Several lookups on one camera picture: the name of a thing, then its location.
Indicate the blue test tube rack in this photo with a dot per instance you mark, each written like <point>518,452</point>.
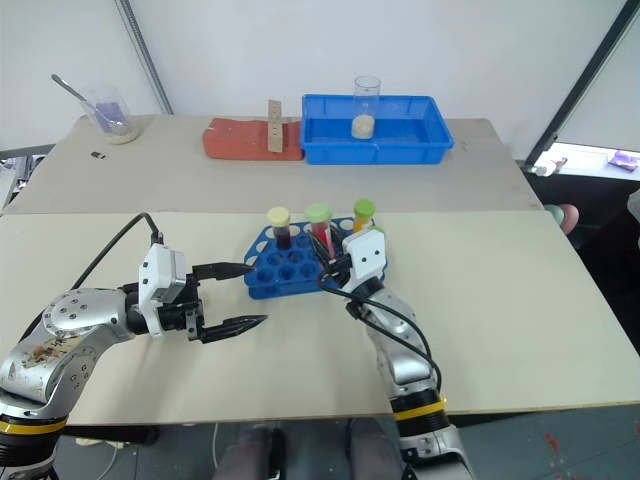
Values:
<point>280,270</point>

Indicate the dark metal frame post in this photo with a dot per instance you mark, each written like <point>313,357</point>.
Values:
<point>575,80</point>

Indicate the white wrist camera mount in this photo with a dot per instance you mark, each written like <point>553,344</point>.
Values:
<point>367,255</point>
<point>156,280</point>

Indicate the grey corrugated conduit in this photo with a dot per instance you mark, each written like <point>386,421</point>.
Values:
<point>150,55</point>

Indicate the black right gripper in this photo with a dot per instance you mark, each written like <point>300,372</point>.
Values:
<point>336,270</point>

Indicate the clear cup with sand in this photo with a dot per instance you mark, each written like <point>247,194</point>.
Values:
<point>364,125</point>

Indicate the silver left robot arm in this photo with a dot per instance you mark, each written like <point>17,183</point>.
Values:
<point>75,320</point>

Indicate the pink and green round object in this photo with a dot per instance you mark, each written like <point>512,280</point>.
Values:
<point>565,215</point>

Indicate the wooden block with holes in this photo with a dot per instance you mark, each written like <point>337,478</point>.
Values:
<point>274,130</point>

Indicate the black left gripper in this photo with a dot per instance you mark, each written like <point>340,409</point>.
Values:
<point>189,312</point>

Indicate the purple packet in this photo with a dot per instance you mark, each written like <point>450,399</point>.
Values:
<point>624,159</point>

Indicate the blue plastic bin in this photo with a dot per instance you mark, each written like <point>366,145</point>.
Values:
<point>375,145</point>

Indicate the small white bottle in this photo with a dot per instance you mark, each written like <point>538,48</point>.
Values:
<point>547,166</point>

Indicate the yellow-capped dark red test tube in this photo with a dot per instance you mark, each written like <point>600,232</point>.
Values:
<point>281,225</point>

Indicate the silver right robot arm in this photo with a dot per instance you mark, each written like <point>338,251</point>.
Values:
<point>400,350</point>

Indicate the green-capped orange test tube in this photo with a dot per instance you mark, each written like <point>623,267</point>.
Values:
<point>363,212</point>

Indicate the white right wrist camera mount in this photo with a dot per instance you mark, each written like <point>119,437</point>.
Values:
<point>367,255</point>

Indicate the green-capped red test tube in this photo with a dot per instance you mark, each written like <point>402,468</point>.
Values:
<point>320,220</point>

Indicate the glass beaker with powder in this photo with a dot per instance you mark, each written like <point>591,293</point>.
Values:
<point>117,125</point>

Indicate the metal spoon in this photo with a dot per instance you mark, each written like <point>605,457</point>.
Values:
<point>75,92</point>

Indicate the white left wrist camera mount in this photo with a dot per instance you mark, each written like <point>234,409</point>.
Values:
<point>156,280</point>

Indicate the small black clip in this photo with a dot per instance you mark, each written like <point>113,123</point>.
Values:
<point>98,155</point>

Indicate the red cloth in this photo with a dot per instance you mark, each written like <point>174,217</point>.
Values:
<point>240,140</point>

